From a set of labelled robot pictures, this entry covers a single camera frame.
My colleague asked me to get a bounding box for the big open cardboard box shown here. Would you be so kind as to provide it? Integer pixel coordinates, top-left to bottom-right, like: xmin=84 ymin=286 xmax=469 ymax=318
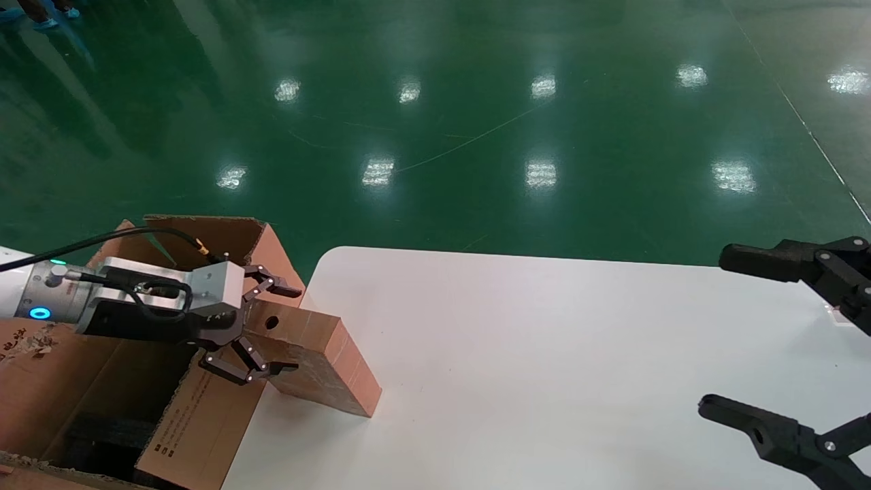
xmin=0 ymin=214 xmax=307 ymax=490

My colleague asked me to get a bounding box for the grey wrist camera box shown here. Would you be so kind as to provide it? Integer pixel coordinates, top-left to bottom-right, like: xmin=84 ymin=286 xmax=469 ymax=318
xmin=187 ymin=262 xmax=246 ymax=321

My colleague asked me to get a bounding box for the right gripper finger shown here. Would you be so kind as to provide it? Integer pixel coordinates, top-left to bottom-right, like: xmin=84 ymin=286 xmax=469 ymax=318
xmin=719 ymin=236 xmax=871 ymax=338
xmin=697 ymin=393 xmax=871 ymax=490

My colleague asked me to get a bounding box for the thin black camera cable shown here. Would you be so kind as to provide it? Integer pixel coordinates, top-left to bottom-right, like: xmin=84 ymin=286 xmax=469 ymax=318
xmin=0 ymin=227 xmax=229 ymax=273

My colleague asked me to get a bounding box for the small brown cardboard box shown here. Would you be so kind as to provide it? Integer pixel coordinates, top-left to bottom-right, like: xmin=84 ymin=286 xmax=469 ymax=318
xmin=242 ymin=296 xmax=383 ymax=418

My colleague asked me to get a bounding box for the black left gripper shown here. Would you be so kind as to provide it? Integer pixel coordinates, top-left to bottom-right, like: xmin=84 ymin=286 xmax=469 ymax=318
xmin=75 ymin=264 xmax=303 ymax=387

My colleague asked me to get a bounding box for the thick black looped cable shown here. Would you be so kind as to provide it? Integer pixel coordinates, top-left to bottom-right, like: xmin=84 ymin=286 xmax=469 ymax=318
xmin=65 ymin=267 xmax=195 ymax=321

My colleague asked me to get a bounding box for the silver camera mount bracket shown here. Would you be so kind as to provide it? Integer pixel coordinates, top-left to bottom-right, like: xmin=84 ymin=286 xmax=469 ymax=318
xmin=92 ymin=257 xmax=205 ymax=307

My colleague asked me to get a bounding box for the black foam insert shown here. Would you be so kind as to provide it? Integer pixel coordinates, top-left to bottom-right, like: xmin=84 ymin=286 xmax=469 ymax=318
xmin=61 ymin=412 xmax=164 ymax=477

